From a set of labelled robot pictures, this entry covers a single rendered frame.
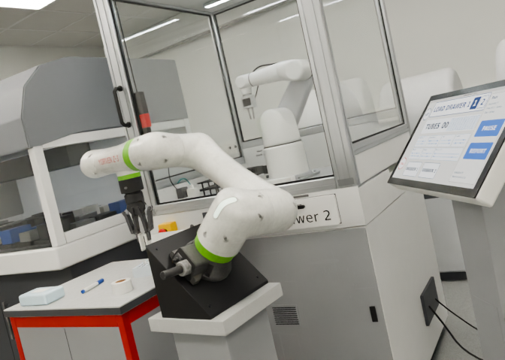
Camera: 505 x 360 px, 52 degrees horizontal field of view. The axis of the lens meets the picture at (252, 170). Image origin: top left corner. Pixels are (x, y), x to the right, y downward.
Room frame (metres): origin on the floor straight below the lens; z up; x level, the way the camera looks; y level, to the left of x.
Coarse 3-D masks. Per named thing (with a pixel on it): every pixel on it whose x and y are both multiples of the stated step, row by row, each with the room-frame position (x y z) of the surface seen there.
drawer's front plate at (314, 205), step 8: (296, 200) 1.93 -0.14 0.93; (304, 200) 1.91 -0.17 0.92; (312, 200) 1.90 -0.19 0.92; (320, 200) 1.88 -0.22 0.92; (328, 200) 1.86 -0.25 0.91; (336, 200) 1.87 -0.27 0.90; (304, 208) 1.91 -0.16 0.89; (312, 208) 1.90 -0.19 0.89; (320, 208) 1.88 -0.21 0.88; (328, 208) 1.87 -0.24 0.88; (336, 208) 1.85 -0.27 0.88; (304, 216) 1.92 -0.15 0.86; (312, 216) 1.90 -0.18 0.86; (320, 216) 1.89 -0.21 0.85; (328, 216) 1.87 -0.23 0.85; (336, 216) 1.86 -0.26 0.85; (296, 224) 1.94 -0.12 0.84; (304, 224) 1.92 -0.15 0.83; (312, 224) 1.91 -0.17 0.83; (320, 224) 1.89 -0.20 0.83; (328, 224) 1.87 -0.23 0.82; (336, 224) 1.86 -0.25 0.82
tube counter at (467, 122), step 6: (480, 114) 1.27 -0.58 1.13; (444, 120) 1.45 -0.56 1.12; (450, 120) 1.42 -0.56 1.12; (456, 120) 1.38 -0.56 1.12; (462, 120) 1.35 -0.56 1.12; (468, 120) 1.32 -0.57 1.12; (474, 120) 1.29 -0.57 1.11; (444, 126) 1.43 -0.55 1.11; (450, 126) 1.40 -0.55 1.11; (456, 126) 1.36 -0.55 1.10; (462, 126) 1.33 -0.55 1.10; (468, 126) 1.30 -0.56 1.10; (474, 126) 1.27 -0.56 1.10
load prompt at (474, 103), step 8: (472, 96) 1.37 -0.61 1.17; (480, 96) 1.32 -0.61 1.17; (488, 96) 1.28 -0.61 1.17; (440, 104) 1.53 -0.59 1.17; (448, 104) 1.48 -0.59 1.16; (456, 104) 1.43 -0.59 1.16; (464, 104) 1.38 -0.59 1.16; (472, 104) 1.34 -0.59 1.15; (480, 104) 1.30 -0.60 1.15; (432, 112) 1.56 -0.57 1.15; (440, 112) 1.51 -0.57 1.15; (448, 112) 1.46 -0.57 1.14; (456, 112) 1.41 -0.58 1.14; (464, 112) 1.36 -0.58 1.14
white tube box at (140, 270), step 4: (140, 264) 2.05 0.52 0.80; (148, 264) 2.03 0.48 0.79; (132, 268) 1.99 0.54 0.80; (136, 268) 1.98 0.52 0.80; (140, 268) 1.98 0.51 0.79; (144, 268) 1.98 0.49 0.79; (148, 268) 1.97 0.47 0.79; (136, 272) 1.99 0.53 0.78; (140, 272) 1.98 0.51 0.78; (144, 272) 1.98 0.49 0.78; (148, 272) 1.97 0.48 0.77; (136, 276) 1.99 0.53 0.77; (140, 276) 1.98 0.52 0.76; (144, 276) 1.98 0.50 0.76
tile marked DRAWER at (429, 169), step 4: (424, 164) 1.43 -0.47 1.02; (428, 164) 1.41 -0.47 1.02; (432, 164) 1.39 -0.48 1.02; (436, 164) 1.36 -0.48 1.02; (424, 168) 1.42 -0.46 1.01; (428, 168) 1.39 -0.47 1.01; (432, 168) 1.37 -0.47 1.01; (436, 168) 1.35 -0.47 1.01; (420, 172) 1.43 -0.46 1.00; (424, 172) 1.41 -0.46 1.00; (428, 172) 1.38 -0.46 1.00; (432, 172) 1.36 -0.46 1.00; (436, 172) 1.34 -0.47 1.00; (420, 176) 1.42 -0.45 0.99; (424, 176) 1.40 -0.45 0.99; (428, 176) 1.37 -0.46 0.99; (432, 176) 1.35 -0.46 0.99
